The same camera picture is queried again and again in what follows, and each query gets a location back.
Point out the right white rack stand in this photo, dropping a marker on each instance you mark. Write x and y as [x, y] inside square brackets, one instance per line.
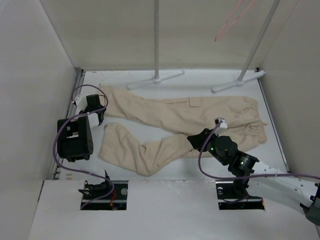
[242, 79]

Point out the white rack stand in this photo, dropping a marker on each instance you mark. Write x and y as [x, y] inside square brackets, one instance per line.
[156, 79]
[242, 79]

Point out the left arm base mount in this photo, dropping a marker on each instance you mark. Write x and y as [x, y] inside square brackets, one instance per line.
[104, 196]

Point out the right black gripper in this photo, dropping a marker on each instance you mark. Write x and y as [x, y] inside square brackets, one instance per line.
[197, 141]

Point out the pink wire hanger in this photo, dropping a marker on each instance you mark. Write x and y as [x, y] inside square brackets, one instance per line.
[240, 9]

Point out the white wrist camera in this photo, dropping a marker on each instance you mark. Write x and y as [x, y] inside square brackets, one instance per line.
[80, 102]
[220, 125]

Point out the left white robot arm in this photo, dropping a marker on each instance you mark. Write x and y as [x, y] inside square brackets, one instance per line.
[75, 142]

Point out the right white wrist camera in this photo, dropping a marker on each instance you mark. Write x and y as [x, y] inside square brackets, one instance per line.
[220, 125]

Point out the metal side rail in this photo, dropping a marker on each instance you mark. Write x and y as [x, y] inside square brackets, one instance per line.
[70, 115]

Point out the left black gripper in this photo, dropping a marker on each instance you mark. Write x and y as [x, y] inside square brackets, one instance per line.
[83, 111]

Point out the left white rack stand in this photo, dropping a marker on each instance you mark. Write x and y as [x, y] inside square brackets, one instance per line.
[156, 79]

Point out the beige trousers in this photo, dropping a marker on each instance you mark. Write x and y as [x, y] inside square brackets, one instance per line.
[182, 117]

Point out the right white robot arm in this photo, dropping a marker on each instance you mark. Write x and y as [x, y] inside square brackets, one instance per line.
[298, 191]

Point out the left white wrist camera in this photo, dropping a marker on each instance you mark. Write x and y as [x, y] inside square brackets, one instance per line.
[80, 102]

